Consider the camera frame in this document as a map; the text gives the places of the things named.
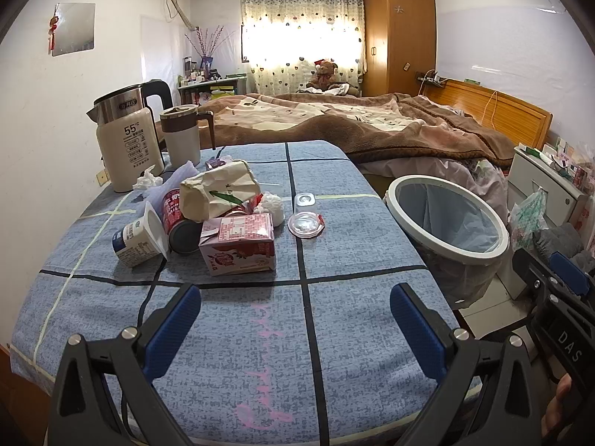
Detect white yogurt cup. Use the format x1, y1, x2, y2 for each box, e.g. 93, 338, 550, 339
112, 203, 170, 268

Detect red can top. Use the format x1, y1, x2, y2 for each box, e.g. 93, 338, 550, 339
161, 188, 202, 256

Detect pink strawberry milk carton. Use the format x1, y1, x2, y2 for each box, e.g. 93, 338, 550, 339
199, 213, 276, 276

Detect white tissue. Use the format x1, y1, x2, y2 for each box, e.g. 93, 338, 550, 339
132, 165, 163, 190

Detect beige paper bag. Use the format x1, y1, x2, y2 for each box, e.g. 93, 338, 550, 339
180, 160, 261, 223

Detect white tissue ball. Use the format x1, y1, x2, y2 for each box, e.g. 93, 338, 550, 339
253, 191, 284, 227

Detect red cartoon drink can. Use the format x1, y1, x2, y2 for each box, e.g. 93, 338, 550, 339
222, 203, 253, 217

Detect purple blueberry milk carton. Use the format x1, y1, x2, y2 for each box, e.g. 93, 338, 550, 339
206, 155, 233, 170

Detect white round trash bin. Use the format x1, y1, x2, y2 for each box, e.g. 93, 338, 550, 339
384, 174, 509, 310

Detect person's right hand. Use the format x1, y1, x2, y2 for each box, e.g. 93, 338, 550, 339
541, 374, 572, 438

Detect grey padded chair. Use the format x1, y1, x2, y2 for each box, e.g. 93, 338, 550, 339
533, 223, 595, 276

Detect green printed plastic bag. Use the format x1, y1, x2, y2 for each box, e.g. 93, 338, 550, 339
508, 188, 549, 252

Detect white nightstand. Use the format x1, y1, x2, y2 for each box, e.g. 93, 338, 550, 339
498, 145, 587, 300

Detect pink bed sheet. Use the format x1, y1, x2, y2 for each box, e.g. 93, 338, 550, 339
357, 157, 508, 220

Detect wooden headboard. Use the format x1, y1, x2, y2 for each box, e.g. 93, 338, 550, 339
422, 78, 553, 149

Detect blue plaid tablecloth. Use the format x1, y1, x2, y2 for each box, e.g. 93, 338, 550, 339
9, 141, 456, 445

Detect brown fleece blanket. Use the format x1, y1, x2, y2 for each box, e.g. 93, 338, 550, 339
199, 93, 514, 168

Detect white electric kettle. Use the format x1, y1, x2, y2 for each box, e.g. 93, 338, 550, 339
87, 80, 173, 193

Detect clear square plastic lid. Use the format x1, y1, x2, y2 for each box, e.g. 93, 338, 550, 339
295, 192, 316, 209

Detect white brown-lidded mug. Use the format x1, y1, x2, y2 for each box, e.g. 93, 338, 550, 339
160, 105, 216, 169

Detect wooden wardrobe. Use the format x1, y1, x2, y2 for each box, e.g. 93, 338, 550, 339
362, 0, 437, 97

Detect brown teddy bear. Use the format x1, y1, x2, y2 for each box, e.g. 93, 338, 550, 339
306, 59, 339, 92

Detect cluttered desk shelf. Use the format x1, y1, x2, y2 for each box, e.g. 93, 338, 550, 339
177, 74, 247, 106

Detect heart patterned curtain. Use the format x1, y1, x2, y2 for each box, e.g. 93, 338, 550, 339
240, 0, 367, 96

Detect purple branch decoration vase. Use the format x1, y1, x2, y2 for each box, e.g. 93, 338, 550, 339
184, 24, 239, 77

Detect red chinese knot ornament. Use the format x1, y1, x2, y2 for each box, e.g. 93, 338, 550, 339
47, 5, 58, 55

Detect black kettle power cable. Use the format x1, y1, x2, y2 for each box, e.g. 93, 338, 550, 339
119, 145, 229, 442

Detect silver wall mirror sheet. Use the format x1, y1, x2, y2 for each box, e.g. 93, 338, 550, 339
51, 3, 96, 56

